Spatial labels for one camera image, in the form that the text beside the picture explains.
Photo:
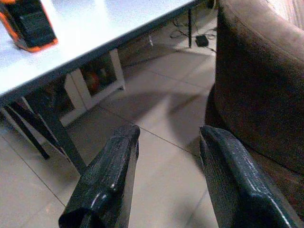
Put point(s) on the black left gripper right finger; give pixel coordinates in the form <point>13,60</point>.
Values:
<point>237,180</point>

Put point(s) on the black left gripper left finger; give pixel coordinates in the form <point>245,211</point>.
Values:
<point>104,175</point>

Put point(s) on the brown sofa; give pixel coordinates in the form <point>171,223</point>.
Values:
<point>259,78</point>

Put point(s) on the small black floor box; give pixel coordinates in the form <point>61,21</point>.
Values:
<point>202,40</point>

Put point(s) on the white shelf unit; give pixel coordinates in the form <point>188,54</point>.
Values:
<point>95,80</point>

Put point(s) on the white table with black legs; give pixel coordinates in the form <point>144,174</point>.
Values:
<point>78,31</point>

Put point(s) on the black and orange box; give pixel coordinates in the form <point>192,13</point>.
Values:
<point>28,23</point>

